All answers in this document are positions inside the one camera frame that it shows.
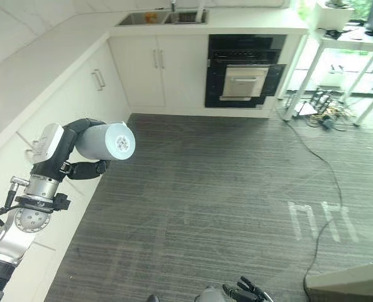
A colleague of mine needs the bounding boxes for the white metal frame table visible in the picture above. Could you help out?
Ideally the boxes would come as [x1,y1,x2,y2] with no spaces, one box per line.
[282,27,373,127]

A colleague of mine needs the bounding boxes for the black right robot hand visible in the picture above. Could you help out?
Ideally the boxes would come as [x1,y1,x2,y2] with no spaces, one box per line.
[222,276,270,302]

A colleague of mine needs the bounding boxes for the white paper sheet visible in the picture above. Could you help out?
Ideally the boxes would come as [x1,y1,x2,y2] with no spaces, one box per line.
[294,101,318,117]

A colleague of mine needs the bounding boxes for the white side cabinet door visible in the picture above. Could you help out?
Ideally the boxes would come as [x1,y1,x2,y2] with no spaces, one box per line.
[79,42,132,126]

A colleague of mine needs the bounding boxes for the silver robot leg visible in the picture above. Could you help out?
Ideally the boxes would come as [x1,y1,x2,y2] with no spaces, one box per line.
[195,285,228,302]

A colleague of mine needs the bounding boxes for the tangled cable pile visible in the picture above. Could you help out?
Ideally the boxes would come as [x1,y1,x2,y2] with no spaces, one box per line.
[304,89,357,130]

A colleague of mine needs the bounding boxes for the black built-in dishwasher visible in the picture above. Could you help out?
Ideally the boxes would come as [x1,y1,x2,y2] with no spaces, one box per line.
[204,33,287,109]

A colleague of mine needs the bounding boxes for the white planter box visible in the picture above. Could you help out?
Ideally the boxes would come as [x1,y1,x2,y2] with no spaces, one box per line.
[313,0,355,33]

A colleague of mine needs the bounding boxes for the stainless double kitchen sink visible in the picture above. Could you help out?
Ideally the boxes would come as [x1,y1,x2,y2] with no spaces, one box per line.
[118,10,210,27]

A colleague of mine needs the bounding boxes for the silver side cabinet handle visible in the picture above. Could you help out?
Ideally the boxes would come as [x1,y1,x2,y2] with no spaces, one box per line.
[91,69,106,92]

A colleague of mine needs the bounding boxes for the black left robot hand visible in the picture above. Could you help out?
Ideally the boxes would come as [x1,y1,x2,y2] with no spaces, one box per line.
[30,118,111,183]

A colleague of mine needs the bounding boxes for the long black floor cable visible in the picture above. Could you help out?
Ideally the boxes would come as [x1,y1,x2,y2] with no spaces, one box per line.
[274,106,343,295]

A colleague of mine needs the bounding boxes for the white cylindrical cup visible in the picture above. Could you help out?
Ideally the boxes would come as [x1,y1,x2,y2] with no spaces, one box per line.
[75,121,137,162]

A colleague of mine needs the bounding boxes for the white low platform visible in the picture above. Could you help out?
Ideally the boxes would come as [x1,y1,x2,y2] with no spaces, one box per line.
[306,260,373,302]

